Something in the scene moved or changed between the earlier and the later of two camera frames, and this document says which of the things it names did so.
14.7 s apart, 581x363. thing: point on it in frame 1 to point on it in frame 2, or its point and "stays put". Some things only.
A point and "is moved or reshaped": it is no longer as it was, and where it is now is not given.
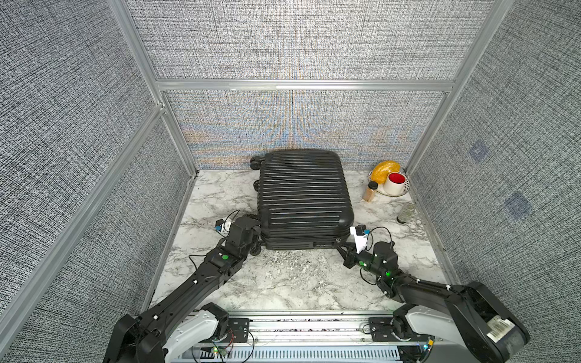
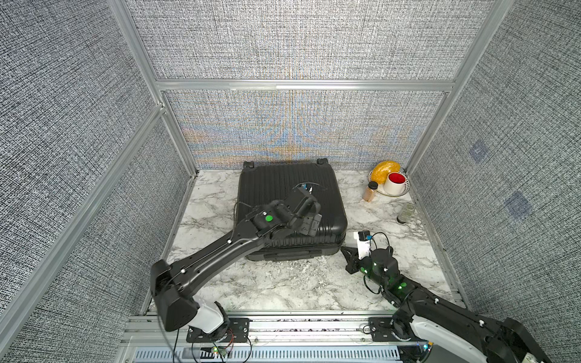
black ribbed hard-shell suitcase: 302,200 is moved or reshaped
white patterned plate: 380,187 stays put
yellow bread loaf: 380,172 stays put
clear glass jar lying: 406,212 stays put
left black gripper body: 255,235 to 305,226
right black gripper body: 365,261 stays put
